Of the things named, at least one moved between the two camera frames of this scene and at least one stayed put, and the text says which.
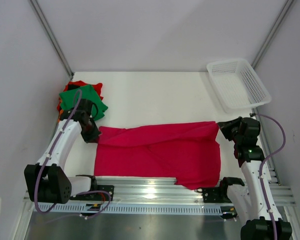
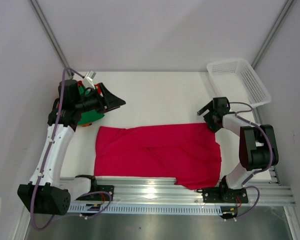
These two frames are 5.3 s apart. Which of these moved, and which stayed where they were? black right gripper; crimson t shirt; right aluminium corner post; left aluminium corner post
Moved: black right gripper
Stayed: crimson t shirt; right aluminium corner post; left aluminium corner post
